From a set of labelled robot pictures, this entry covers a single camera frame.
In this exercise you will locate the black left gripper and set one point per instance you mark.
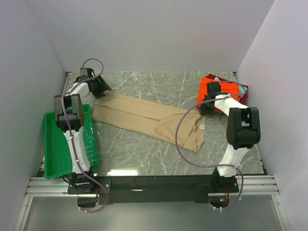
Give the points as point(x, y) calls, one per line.
point(103, 86)

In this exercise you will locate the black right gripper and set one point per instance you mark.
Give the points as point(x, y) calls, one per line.
point(204, 111)

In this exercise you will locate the beige t shirt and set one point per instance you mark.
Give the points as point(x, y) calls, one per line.
point(163, 122)

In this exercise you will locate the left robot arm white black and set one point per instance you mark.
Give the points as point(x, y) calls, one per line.
point(70, 119)

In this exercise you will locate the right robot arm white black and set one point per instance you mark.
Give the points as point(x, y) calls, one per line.
point(242, 132)

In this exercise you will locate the orange folded t shirt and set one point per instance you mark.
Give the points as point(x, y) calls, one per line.
point(223, 102)

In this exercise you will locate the dark red folded t shirt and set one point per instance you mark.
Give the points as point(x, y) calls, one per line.
point(243, 96)

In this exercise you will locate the green plastic tray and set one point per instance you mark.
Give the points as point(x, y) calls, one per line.
point(58, 160)

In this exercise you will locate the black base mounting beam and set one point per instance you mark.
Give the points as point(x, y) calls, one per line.
point(150, 189)

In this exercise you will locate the aluminium frame rail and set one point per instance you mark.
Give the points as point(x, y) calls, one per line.
point(250, 185)

